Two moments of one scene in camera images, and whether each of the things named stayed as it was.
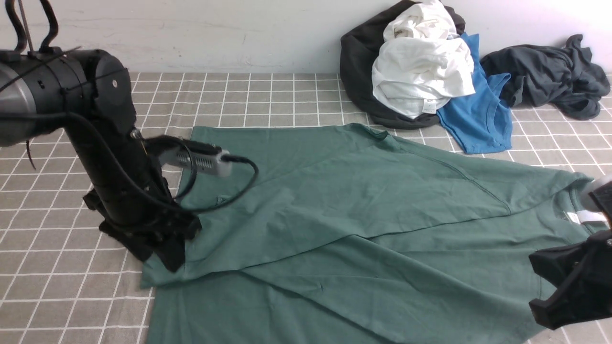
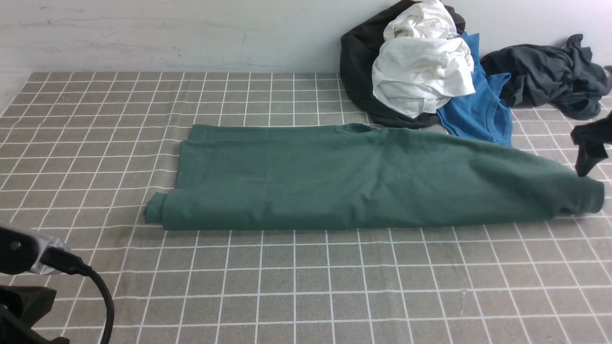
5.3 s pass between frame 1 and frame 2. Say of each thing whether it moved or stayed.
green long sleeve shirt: moved
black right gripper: moved
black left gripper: moved
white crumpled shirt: stayed
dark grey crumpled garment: stayed
